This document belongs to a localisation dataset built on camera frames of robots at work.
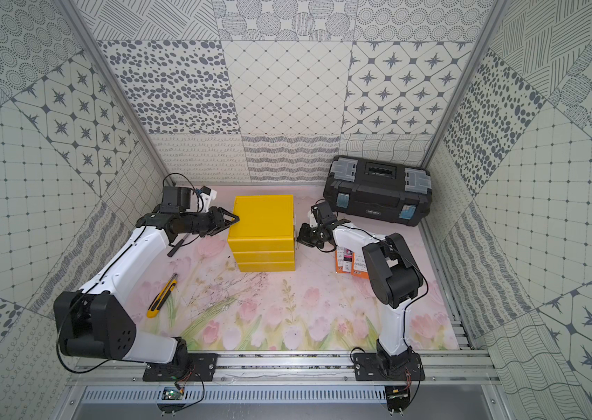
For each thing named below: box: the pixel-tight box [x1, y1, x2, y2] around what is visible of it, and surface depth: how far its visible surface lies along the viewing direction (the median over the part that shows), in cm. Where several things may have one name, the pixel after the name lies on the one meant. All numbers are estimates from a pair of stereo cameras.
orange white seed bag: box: [350, 252, 371, 280], surface depth 95 cm
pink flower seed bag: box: [342, 247, 353, 273], surface depth 97 cm
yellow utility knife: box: [146, 273, 178, 319], surface depth 90 cm
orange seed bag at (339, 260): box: [334, 246, 346, 274], surface depth 97 cm
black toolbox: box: [323, 155, 433, 227], surface depth 101 cm
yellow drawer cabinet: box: [227, 194, 296, 273], surface depth 85 cm
